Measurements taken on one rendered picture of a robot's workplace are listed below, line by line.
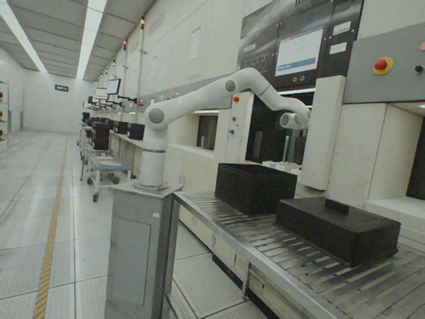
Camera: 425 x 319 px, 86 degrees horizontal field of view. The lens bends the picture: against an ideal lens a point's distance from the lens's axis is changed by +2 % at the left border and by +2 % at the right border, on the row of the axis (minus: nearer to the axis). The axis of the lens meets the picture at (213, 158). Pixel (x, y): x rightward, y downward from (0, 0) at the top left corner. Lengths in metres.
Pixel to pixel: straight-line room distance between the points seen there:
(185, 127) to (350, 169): 2.32
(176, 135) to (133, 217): 2.01
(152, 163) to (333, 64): 1.01
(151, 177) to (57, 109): 13.57
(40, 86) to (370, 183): 14.45
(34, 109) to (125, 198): 13.64
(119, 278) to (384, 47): 1.58
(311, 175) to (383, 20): 0.71
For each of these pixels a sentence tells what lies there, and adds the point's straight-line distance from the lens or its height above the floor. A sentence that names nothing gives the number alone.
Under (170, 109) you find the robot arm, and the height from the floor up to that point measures 1.16.
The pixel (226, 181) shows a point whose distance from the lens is 1.07.
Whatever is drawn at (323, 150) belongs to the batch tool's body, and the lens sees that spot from 1.19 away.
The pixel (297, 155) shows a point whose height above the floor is 0.99.
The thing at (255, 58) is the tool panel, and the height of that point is 1.61.
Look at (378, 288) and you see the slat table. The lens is 0.74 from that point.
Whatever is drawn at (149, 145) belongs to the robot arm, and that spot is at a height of 0.98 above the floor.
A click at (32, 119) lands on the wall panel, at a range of 14.72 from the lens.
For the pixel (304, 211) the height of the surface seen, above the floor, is 0.86.
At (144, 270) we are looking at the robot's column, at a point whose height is 0.38.
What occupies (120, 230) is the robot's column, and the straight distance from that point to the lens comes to 1.26.
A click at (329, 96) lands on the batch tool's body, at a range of 1.22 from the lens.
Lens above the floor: 1.08
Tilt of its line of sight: 7 degrees down
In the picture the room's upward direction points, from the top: 7 degrees clockwise
